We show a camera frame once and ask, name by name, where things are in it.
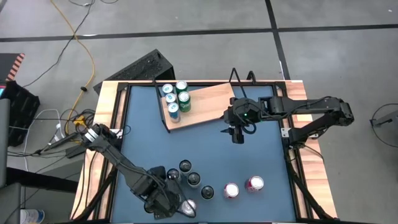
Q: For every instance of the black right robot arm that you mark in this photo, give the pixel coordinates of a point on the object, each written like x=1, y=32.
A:
x=311, y=105

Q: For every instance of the blue silver energy drink can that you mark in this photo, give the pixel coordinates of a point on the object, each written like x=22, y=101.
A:
x=167, y=89
x=170, y=98
x=173, y=111

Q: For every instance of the white Celsius energy drink can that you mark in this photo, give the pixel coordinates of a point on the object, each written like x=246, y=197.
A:
x=173, y=174
x=185, y=166

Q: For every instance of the white blue container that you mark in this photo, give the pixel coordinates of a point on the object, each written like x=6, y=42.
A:
x=32, y=216

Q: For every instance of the red Coca-Cola can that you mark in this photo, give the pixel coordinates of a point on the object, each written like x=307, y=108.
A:
x=231, y=190
x=254, y=183
x=189, y=206

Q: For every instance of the white Celsius Arctic Vibe can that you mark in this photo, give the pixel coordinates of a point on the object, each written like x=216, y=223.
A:
x=207, y=192

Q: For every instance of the black floor beam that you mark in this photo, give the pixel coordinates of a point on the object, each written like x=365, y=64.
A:
x=40, y=180

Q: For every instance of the blue table mat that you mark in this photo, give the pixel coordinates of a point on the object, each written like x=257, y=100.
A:
x=217, y=146

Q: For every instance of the black aluminium table frame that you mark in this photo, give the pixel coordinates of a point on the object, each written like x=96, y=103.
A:
x=293, y=186

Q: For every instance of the black power strip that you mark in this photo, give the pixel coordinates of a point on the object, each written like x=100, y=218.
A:
x=74, y=152

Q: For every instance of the black storage case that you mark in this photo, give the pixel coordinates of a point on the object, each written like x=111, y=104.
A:
x=18, y=105

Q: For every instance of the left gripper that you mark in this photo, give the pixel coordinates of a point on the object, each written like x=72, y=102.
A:
x=160, y=193

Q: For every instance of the white Celsius Tropical Vibe can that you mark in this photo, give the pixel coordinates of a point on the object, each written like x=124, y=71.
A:
x=194, y=179

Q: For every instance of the black perforated computer case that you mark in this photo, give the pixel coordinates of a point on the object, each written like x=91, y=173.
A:
x=140, y=67

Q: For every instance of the wooden shelf black metal frame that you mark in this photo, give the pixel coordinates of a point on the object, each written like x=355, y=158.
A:
x=211, y=102

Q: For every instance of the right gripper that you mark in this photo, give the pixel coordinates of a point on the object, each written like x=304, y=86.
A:
x=244, y=110

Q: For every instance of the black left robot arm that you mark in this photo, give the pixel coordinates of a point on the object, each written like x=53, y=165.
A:
x=124, y=165

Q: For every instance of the green Sprite soda can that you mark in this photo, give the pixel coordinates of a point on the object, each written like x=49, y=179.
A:
x=181, y=86
x=184, y=101

